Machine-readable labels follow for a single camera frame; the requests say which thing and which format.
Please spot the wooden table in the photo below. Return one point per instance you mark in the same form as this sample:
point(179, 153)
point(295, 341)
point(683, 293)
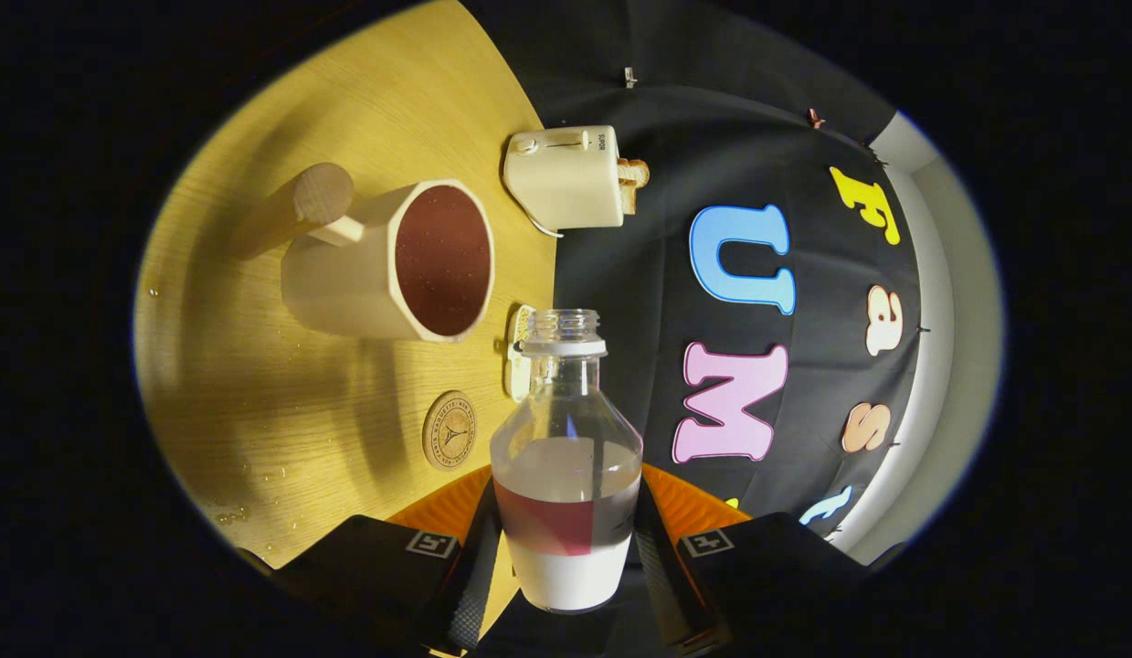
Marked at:
point(255, 384)

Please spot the black backdrop cloth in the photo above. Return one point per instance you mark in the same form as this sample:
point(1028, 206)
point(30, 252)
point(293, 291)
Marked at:
point(620, 274)

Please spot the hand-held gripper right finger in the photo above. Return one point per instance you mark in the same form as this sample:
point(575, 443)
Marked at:
point(659, 585)

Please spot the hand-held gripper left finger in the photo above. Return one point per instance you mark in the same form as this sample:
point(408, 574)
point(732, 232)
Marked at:
point(479, 576)

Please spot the toast slice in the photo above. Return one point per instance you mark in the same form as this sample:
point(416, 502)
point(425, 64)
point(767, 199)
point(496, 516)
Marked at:
point(635, 172)
point(629, 199)

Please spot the round wooden coaster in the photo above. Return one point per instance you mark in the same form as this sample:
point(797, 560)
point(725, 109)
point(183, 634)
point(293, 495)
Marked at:
point(449, 430)

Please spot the cream toaster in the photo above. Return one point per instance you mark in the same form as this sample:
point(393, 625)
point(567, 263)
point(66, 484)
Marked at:
point(566, 178)

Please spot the small white divided dish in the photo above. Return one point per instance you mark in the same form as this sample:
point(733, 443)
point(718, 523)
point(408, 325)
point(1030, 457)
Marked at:
point(518, 375)

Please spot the clear juice bottle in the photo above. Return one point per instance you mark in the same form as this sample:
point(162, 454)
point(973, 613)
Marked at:
point(566, 576)

